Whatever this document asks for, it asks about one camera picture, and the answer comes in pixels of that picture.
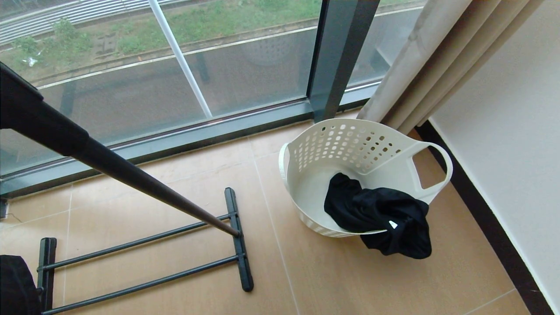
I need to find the window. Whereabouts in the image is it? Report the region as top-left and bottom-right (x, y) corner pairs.
(0, 0), (427, 200)

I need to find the beige curtain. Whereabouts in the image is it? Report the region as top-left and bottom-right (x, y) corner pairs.
(357, 0), (545, 135)

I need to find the black clothes rack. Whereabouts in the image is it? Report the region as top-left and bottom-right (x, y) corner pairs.
(0, 61), (255, 315)

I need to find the black garment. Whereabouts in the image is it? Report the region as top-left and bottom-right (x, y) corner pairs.
(0, 255), (43, 315)

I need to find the white laundry basket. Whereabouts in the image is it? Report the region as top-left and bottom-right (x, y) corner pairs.
(278, 118), (454, 239)

